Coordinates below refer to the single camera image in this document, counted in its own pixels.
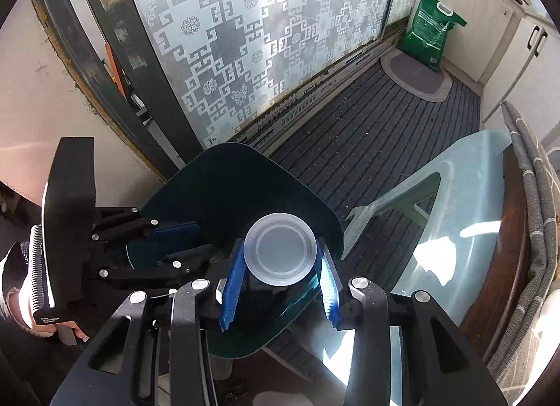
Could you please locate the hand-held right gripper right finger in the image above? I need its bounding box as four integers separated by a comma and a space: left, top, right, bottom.
316, 237, 510, 406

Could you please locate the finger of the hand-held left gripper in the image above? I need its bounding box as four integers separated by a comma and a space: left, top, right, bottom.
81, 245, 219, 288
91, 207, 201, 242

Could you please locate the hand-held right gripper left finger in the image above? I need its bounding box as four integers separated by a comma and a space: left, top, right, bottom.
50, 237, 246, 406

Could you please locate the dark green trash bin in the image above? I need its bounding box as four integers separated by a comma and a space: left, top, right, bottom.
125, 142, 344, 360

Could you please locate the person's left hand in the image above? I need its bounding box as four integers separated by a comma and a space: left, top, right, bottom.
2, 290, 90, 343

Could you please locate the orange plastic object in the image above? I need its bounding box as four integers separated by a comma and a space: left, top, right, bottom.
104, 42, 125, 96

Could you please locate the dark striped floor mat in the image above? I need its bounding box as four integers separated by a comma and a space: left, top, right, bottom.
245, 53, 482, 385

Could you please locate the round glass table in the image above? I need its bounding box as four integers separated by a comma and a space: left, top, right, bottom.
254, 128, 515, 406

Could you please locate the brown wooden furniture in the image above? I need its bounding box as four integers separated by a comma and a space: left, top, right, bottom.
459, 143, 532, 354

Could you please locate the grey checked cloth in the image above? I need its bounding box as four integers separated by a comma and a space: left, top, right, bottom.
488, 100, 560, 393

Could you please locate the grey oval floor mat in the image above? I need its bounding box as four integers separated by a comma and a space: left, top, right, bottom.
380, 49, 453, 103

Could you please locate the green printed bag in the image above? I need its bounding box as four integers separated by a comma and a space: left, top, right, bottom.
396, 0, 468, 73

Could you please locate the white cabinet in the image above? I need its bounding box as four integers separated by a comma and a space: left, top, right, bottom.
420, 0, 560, 126

